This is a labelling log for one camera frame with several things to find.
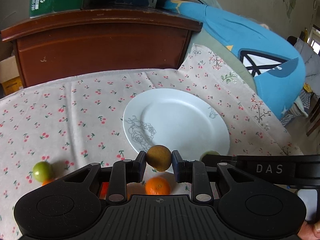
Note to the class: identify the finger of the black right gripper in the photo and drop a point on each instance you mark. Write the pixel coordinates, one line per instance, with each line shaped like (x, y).
(214, 160)

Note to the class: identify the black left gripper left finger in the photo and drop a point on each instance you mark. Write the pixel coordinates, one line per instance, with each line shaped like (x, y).
(124, 172)

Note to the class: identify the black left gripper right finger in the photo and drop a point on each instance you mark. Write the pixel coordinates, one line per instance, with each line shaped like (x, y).
(195, 173)

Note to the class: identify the green jujube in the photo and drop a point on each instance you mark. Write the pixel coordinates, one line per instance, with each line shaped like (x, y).
(43, 171)
(208, 153)

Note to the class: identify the red cherry tomato top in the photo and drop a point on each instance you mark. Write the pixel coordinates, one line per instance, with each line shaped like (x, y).
(104, 190)

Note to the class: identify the brown kiwi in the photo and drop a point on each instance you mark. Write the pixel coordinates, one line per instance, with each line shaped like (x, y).
(159, 157)

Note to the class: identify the small orange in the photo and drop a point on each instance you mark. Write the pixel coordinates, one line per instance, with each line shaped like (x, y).
(48, 181)

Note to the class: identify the right hand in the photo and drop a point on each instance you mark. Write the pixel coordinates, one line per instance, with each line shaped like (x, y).
(309, 231)

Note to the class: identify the white floral plate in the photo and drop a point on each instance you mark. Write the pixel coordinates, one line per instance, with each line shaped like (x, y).
(177, 120)

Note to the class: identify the blue shark plush pillow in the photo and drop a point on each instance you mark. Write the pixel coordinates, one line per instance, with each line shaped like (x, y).
(277, 68)

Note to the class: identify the grey jacket on chair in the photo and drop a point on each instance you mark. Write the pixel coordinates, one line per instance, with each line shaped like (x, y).
(311, 61)

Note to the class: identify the dark wooden cabinet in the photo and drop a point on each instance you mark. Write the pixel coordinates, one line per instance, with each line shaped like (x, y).
(72, 43)

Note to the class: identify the brown cardboard box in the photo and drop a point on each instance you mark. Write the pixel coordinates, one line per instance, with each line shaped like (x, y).
(10, 78)

